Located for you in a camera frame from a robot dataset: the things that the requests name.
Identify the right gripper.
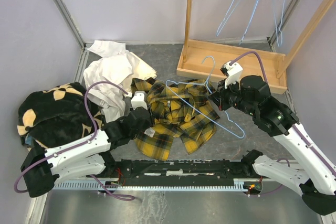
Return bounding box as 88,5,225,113
208,77,257,116

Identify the yellow plaid shirt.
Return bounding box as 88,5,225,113
131,78,219,161

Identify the light blue wire hanger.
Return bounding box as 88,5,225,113
271,0,286,47
239,0,260,45
215,0,258,37
165,56,246,139

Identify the wooden clothes rack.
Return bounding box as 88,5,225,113
176,0,335,94

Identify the white shirt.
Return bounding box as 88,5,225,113
83,40,157,122

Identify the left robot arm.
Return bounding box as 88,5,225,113
20,107,153,198

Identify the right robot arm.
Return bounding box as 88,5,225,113
210,75,335,216

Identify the black floral blanket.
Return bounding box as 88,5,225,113
17,82,94,148

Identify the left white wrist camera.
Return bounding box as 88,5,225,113
124,91,148,110

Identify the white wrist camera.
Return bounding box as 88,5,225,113
220,61,243,89
124,91,148,110

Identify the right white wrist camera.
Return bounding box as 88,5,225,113
220,61,243,89

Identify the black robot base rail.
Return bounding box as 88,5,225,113
99,150,262,186

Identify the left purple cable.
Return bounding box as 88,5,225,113
14,81,132,193

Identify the white slotted cable duct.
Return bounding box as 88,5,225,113
54,179,248,192

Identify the aluminium corner post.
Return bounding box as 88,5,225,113
36,0,86,49

